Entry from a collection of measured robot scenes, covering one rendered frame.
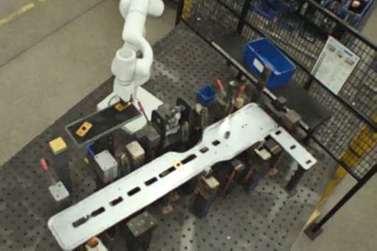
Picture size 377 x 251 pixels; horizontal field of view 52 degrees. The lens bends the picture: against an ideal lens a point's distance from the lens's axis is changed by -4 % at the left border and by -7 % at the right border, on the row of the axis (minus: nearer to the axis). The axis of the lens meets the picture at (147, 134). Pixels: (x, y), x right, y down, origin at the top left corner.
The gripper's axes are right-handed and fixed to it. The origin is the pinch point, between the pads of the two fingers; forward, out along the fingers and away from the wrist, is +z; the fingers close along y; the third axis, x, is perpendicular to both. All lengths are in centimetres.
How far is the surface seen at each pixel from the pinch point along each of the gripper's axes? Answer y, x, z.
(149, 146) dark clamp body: 18.2, 2.2, 20.8
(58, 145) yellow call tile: -5.2, -37.1, 7.6
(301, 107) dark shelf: 60, 90, 21
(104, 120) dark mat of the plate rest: -2.1, -10.9, 7.6
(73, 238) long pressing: 30, -59, 23
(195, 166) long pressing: 41.8, 12.0, 23.5
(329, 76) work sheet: 63, 104, 1
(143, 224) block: 47, -31, 20
